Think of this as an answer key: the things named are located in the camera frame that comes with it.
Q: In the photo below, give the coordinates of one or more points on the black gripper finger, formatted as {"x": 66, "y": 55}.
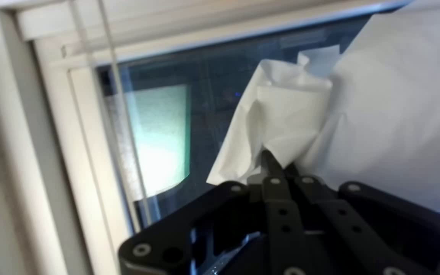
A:
{"x": 275, "y": 174}

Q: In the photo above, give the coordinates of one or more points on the white window frame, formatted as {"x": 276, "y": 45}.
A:
{"x": 58, "y": 206}

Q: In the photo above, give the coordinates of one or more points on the white tissue paper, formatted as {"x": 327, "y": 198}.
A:
{"x": 371, "y": 116}

